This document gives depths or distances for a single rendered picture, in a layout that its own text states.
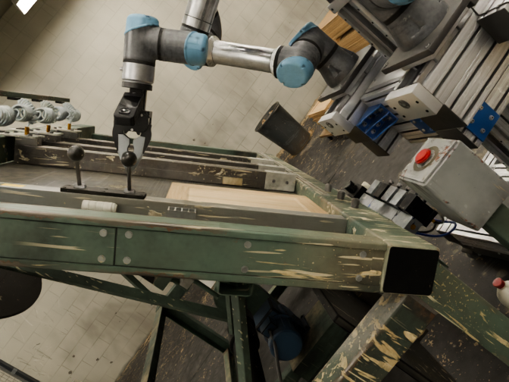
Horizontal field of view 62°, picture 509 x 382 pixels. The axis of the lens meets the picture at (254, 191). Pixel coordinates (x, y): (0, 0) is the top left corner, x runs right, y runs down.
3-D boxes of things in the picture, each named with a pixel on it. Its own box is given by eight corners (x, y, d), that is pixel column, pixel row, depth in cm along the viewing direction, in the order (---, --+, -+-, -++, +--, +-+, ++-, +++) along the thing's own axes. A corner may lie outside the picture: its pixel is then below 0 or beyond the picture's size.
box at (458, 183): (517, 190, 91) (459, 138, 87) (481, 234, 91) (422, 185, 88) (481, 182, 102) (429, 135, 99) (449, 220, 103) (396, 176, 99)
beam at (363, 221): (432, 297, 92) (442, 248, 91) (380, 293, 91) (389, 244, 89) (270, 169, 308) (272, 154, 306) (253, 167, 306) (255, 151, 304)
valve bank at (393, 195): (481, 229, 119) (421, 177, 114) (448, 268, 120) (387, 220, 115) (399, 195, 168) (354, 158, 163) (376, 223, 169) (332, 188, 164)
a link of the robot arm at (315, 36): (339, 36, 158) (312, 11, 156) (328, 56, 151) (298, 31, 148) (320, 55, 168) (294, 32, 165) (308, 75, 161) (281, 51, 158)
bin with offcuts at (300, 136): (319, 128, 578) (282, 98, 564) (297, 158, 572) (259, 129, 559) (306, 132, 628) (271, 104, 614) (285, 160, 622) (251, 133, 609)
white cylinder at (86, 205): (80, 213, 101) (114, 216, 102) (81, 201, 101) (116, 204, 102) (83, 210, 104) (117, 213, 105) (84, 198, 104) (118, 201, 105)
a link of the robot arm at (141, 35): (159, 15, 96) (121, 10, 96) (155, 65, 98) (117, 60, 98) (165, 23, 104) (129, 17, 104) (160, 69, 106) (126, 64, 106)
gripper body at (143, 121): (151, 134, 110) (155, 86, 108) (147, 136, 102) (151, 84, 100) (120, 130, 109) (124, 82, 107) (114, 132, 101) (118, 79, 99)
